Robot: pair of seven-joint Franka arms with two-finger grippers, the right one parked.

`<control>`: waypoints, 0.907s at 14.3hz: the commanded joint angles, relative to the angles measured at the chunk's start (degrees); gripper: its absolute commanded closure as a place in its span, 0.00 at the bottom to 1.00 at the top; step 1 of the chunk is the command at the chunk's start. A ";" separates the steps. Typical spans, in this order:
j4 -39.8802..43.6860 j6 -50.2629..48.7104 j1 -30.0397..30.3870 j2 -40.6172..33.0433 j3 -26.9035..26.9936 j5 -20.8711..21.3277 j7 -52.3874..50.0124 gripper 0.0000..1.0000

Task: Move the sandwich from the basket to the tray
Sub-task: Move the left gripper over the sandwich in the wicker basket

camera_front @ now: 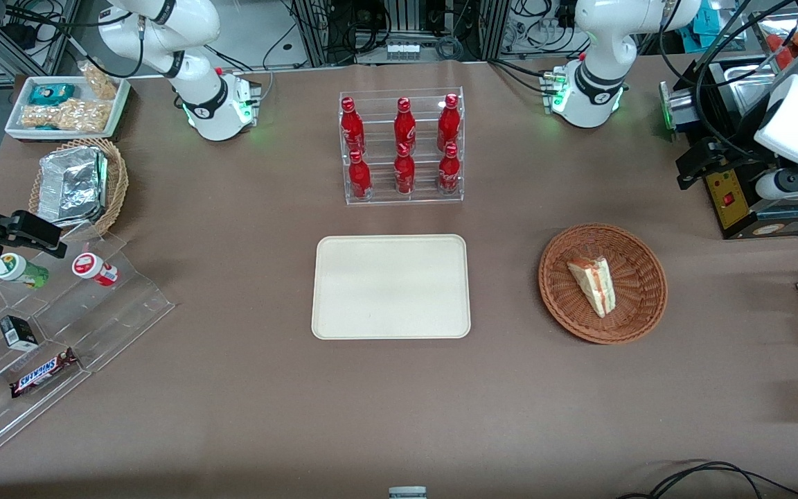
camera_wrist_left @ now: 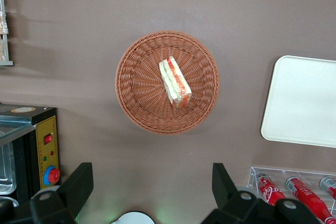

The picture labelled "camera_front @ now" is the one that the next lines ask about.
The triangle sandwich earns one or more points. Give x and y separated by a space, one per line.
594 285

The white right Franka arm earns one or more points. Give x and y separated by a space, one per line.
194 93

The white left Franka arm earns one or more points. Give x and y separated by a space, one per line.
600 41

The oval tan wicker basket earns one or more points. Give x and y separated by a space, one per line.
116 187

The round brown wicker basket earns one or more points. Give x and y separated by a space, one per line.
638 305

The white tray with snacks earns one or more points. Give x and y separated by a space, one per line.
120 104

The cream rectangular tray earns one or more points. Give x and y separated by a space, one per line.
391 287

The green lidded cup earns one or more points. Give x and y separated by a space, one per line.
16 269

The black food warmer yellow panel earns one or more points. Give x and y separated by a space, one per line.
738 208

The silver foil pack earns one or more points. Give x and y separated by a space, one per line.
70 186

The red lidded cup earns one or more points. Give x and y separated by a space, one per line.
93 268

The small black box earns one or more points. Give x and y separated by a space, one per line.
19 333

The clear acrylic stepped display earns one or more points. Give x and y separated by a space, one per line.
122 312

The large clear peanut snack bag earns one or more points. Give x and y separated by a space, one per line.
66 116

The Snickers chocolate bar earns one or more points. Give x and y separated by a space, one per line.
44 373

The teal snack packet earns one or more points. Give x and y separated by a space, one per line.
51 93

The small clear snack bag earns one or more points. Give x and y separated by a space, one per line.
100 82

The red cola bottle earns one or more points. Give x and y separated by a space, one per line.
359 177
404 128
351 128
404 173
449 172
448 125

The clear acrylic bottle rack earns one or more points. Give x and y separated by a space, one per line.
427 197

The white power strip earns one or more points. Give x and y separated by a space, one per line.
403 50

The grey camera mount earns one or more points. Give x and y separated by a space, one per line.
407 493

